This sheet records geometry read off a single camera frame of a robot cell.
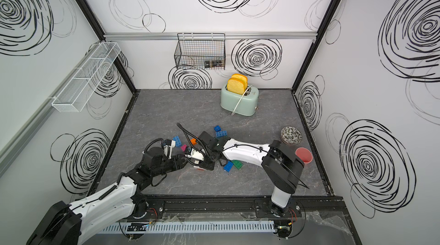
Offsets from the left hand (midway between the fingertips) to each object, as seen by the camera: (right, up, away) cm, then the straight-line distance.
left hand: (188, 160), depth 82 cm
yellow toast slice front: (+24, +38, +13) cm, 47 cm away
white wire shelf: (-46, +30, -11) cm, 56 cm away
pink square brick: (-4, +4, +9) cm, 10 cm away
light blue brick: (+17, +10, +14) cm, 25 cm away
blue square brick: (+20, -4, +3) cm, 20 cm away
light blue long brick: (-8, +7, +12) cm, 16 cm away
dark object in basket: (+12, +49, +7) cm, 51 cm away
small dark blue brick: (+14, +13, +17) cm, 26 cm away
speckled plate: (+56, +9, +14) cm, 58 cm away
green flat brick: (+24, -3, +3) cm, 25 cm away
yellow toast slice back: (+28, +42, +14) cm, 53 cm away
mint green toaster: (+31, +26, +16) cm, 44 cm away
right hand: (+7, -2, +1) cm, 7 cm away
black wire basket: (+1, +66, +42) cm, 78 cm away
